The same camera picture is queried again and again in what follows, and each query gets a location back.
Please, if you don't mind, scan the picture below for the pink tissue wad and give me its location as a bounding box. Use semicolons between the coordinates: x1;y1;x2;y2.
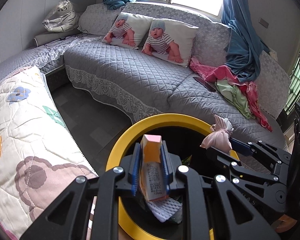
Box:
200;115;234;154

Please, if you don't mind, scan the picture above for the pink small carton box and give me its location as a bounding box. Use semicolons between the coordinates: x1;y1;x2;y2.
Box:
139;134;168;202

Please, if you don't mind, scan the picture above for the yellow rimmed trash bin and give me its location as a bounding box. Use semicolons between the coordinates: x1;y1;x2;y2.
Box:
105;113;241;240

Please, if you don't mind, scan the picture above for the person's right hand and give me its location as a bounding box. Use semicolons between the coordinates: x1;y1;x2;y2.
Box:
273;215;297;233

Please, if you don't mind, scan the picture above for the pink green blanket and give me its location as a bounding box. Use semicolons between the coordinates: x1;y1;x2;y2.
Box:
189;57;273;131

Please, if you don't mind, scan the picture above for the cartoon quilted bed cover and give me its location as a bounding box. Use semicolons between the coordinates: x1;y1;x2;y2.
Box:
0;66;97;239

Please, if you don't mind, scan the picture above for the black phone on sofa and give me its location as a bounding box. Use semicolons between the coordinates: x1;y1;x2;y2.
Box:
193;76;216;92

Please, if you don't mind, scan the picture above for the blue curtain right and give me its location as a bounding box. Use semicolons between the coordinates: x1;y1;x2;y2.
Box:
222;0;270;82

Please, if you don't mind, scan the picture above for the grey quilted sofa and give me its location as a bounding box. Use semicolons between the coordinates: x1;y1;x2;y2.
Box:
0;2;292;176

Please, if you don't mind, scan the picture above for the baby print pillow right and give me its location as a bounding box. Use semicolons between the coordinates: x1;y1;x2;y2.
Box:
142;18;198;68

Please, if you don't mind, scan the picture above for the baby print pillow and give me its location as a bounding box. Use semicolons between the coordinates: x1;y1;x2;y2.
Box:
102;12;153;49
142;18;198;68

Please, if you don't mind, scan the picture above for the baby print pillow left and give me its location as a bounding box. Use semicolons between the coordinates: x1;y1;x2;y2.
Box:
102;12;153;49

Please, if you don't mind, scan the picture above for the grey bolster pillow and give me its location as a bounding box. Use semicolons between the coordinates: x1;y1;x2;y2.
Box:
33;29;81;47

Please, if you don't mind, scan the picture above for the tiger plush in plastic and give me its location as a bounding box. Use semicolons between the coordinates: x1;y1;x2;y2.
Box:
43;0;79;33

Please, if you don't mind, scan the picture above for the grey patterned cushion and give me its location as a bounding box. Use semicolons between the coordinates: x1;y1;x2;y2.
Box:
77;3;123;36

